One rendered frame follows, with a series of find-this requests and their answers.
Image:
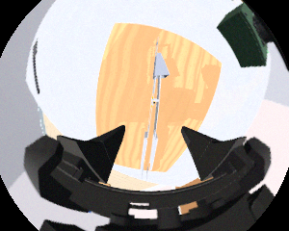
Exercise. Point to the dark grey spatula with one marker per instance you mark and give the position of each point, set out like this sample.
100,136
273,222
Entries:
34,64

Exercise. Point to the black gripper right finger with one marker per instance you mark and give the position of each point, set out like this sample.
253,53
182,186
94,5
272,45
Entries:
207,152

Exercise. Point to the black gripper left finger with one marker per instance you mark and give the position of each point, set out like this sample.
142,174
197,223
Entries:
99,153

